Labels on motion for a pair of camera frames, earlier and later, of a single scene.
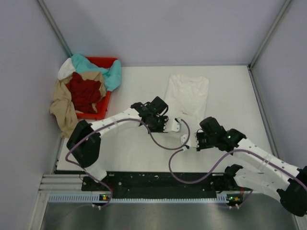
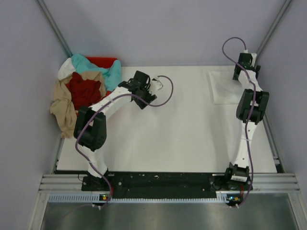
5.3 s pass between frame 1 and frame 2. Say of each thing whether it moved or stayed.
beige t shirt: stayed
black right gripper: moved
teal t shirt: stayed
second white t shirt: stayed
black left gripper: moved
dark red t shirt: stayed
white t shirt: moved
